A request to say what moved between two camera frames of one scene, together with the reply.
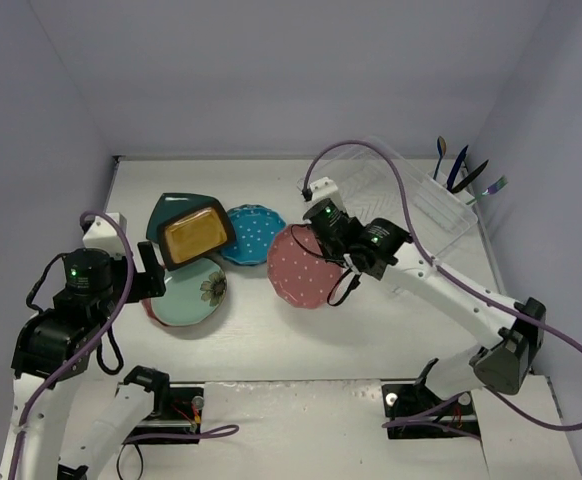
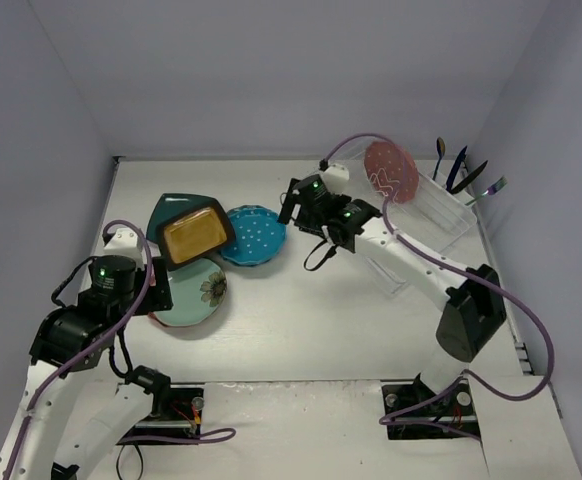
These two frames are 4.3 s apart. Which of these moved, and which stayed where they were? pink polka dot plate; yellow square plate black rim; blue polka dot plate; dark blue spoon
Moved: pink polka dot plate
Stayed: yellow square plate black rim; blue polka dot plate; dark blue spoon
